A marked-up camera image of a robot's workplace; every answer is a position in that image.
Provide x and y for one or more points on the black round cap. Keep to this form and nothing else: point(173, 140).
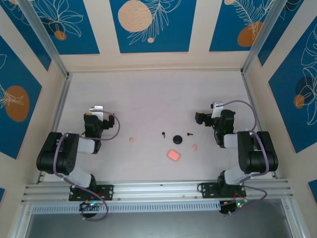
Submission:
point(177, 139)

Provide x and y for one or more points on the pink earbud charging case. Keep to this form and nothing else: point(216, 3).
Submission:
point(174, 155)

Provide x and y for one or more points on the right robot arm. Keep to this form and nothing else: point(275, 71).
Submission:
point(257, 153)

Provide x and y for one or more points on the aluminium mounting beam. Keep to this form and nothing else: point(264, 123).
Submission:
point(158, 191)

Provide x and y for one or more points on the grey metal panel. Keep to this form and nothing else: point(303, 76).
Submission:
point(158, 225)

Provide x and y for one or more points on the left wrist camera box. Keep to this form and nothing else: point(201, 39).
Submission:
point(97, 109)

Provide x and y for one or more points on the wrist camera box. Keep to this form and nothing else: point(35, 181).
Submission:
point(97, 109)
point(218, 105)

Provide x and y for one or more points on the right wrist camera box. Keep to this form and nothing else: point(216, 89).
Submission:
point(218, 105)

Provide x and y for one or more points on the aluminium table side rail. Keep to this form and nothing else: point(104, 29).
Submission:
point(248, 86)
point(59, 111)

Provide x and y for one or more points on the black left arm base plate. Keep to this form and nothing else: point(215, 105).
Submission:
point(107, 192)

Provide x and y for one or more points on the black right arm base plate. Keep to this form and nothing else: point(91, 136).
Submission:
point(208, 189)

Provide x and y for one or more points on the aluminium frame post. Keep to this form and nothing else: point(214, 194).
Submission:
point(19, 220)
point(262, 37)
point(50, 47)
point(293, 218)

